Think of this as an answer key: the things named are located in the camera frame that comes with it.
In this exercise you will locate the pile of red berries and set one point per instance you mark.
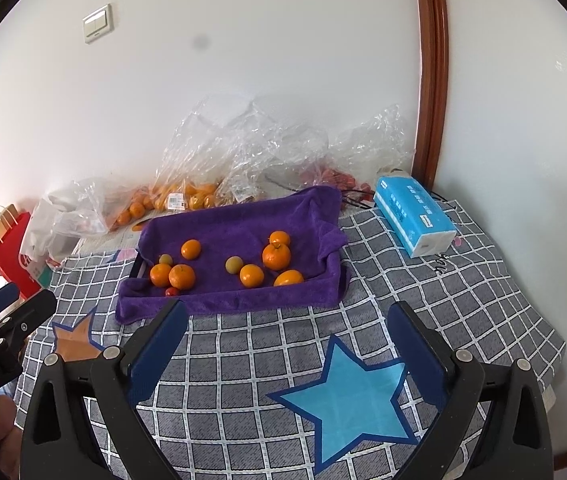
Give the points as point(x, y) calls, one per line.
point(333, 179)

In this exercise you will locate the person's left hand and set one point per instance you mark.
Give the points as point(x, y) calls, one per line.
point(0, 425)

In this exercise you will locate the large orange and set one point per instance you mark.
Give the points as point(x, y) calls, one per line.
point(277, 256)

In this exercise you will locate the pile of bagged oranges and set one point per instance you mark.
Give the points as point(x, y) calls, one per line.
point(136, 207)
point(196, 199)

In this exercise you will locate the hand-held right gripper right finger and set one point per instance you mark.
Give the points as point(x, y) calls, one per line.
point(416, 355)

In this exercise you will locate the clear plastic bag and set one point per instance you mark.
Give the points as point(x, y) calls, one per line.
point(373, 140)
point(283, 150)
point(88, 200)
point(198, 145)

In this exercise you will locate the blue white tissue pack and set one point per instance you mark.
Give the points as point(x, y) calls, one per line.
point(406, 210)

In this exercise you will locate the red paper bag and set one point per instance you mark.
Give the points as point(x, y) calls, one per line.
point(10, 255)

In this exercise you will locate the red jujube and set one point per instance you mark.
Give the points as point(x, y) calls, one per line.
point(171, 291)

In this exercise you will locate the brown wooden door frame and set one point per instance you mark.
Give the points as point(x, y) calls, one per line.
point(431, 85)

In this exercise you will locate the purple towel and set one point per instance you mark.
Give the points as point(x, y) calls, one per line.
point(243, 215)

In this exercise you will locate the white light switch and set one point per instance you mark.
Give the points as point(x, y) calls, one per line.
point(97, 23)

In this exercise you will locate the oval small orange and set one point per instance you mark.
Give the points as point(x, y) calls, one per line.
point(289, 278)

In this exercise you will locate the white plastic bag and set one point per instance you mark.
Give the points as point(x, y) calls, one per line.
point(43, 230)

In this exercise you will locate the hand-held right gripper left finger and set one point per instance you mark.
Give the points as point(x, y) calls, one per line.
point(156, 350)

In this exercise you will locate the grey checked star blanket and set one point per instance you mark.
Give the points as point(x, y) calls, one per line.
point(243, 385)

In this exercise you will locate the yellow green jujube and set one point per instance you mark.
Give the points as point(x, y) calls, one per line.
point(234, 264)

